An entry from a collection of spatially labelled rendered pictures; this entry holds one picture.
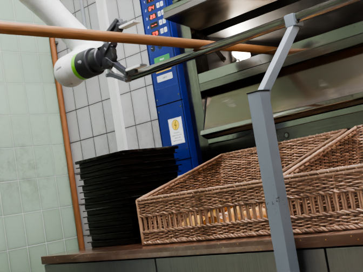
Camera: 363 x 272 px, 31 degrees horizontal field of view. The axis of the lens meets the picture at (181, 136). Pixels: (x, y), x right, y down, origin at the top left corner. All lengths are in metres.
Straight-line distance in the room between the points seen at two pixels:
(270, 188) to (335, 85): 0.67
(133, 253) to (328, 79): 0.85
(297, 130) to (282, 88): 0.16
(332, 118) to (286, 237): 0.69
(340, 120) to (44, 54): 1.61
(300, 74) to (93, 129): 1.14
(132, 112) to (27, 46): 0.67
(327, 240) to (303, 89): 0.79
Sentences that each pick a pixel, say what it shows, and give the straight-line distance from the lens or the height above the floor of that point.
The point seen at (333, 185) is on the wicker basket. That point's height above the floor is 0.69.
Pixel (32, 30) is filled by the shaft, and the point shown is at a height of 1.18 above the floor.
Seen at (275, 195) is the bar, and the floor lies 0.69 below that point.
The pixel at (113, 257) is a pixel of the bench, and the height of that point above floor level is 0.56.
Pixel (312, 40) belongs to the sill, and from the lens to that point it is 2.24.
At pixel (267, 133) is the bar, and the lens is 1.60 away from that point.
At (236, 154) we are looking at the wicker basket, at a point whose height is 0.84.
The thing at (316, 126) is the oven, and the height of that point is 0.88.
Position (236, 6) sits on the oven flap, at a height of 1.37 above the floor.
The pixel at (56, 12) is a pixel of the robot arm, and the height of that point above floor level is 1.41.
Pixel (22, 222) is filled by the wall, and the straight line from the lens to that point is 3.01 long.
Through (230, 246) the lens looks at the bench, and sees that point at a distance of 1.78.
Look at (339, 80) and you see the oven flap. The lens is 2.18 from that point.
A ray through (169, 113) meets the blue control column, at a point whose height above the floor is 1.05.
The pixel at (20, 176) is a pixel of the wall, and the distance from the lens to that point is 3.02.
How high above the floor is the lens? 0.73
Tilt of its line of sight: 5 degrees up
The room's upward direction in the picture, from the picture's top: 9 degrees counter-clockwise
